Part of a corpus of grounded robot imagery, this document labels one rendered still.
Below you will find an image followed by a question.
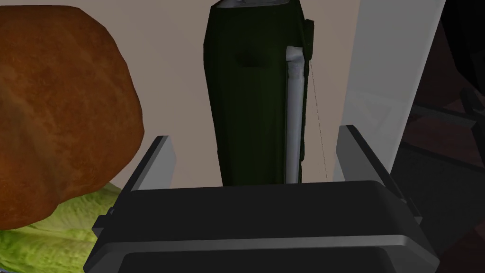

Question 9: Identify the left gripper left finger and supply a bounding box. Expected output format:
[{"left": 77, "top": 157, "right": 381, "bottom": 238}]
[{"left": 130, "top": 135, "right": 177, "bottom": 192}]

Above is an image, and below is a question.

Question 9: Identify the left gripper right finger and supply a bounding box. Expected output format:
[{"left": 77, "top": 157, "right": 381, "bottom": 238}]
[{"left": 335, "top": 125, "right": 395, "bottom": 187}]

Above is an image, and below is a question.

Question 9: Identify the brown bread loaf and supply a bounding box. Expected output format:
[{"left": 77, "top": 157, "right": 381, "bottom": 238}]
[{"left": 0, "top": 5, "right": 145, "bottom": 231}]

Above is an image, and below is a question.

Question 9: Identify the green lettuce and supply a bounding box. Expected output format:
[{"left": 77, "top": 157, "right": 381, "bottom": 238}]
[{"left": 0, "top": 182, "right": 123, "bottom": 273}]

